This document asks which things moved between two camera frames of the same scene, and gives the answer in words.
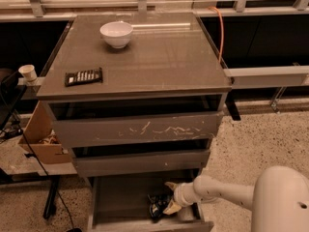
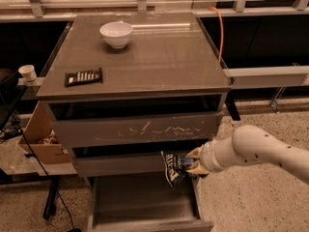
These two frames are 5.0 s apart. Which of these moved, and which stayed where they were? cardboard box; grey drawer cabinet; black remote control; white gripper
Moved: white gripper
Stayed: cardboard box; black remote control; grey drawer cabinet
